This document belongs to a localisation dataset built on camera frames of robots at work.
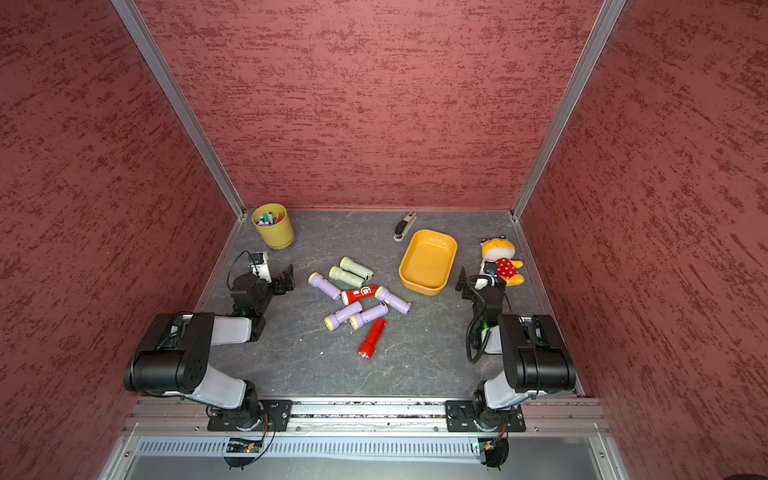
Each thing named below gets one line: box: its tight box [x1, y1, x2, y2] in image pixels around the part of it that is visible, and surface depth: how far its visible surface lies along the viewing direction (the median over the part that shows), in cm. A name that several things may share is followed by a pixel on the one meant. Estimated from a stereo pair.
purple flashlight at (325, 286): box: [308, 272, 342, 301], surface depth 99 cm
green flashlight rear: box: [339, 256, 374, 281], surface depth 102 cm
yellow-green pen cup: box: [251, 203, 295, 250], surface depth 105 cm
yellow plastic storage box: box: [399, 230, 458, 297], surface depth 106 cm
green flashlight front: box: [328, 266, 365, 288], surface depth 100 cm
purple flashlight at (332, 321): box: [324, 301, 363, 331], surface depth 91 cm
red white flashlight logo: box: [341, 285, 377, 306], surface depth 96 cm
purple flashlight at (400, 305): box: [374, 285, 412, 315], surface depth 94 cm
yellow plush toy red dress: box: [480, 235, 525, 287], surface depth 102 cm
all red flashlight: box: [358, 318, 388, 360], surface depth 86 cm
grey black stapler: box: [393, 210, 417, 242], surface depth 115 cm
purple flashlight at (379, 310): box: [349, 301, 389, 331], surface depth 92 cm
